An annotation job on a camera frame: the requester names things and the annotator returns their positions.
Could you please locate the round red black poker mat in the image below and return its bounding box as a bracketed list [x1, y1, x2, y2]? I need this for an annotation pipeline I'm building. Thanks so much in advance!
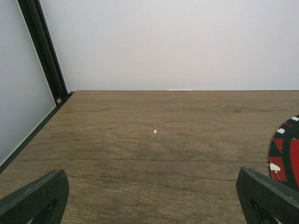
[269, 115, 299, 191]

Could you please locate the black enclosure frame post left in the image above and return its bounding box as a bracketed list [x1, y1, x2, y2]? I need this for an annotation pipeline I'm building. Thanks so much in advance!
[18, 0, 71, 105]

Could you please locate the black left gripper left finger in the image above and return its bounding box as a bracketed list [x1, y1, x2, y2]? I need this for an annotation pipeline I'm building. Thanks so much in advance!
[0, 169, 69, 224]

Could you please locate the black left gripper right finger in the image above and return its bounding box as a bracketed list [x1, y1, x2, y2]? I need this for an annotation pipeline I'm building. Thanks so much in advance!
[236, 167, 299, 224]

